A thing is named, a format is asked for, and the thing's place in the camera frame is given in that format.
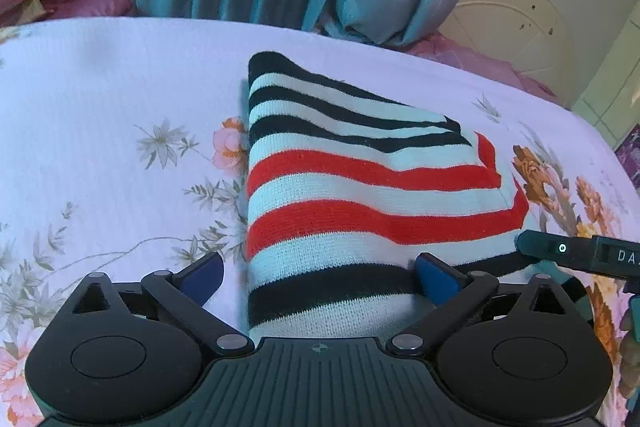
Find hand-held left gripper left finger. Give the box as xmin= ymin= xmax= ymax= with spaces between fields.
xmin=62 ymin=251 xmax=256 ymax=358

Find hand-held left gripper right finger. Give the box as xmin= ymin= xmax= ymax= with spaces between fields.
xmin=387 ymin=252 xmax=583 ymax=358

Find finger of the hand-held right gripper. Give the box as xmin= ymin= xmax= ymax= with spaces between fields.
xmin=515 ymin=229 xmax=547 ymax=264

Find striped knit sweater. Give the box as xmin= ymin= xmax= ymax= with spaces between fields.
xmin=244 ymin=52 xmax=597 ymax=344

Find purple patterned cloth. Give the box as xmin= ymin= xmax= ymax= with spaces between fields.
xmin=614 ymin=129 xmax=640 ymax=198

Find pink blanket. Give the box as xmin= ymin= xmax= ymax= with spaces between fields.
xmin=407 ymin=32 xmax=561 ymax=105

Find floral bed sheet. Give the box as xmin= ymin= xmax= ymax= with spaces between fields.
xmin=0 ymin=17 xmax=640 ymax=427

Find cream arched footboard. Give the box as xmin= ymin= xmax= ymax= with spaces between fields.
xmin=437 ymin=0 xmax=576 ymax=100

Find pink pillow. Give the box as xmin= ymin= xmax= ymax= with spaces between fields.
xmin=42 ymin=0 xmax=137 ymax=22

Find patterned dark red pillow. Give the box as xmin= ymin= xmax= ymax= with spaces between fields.
xmin=0 ymin=0 xmax=48 ymax=28

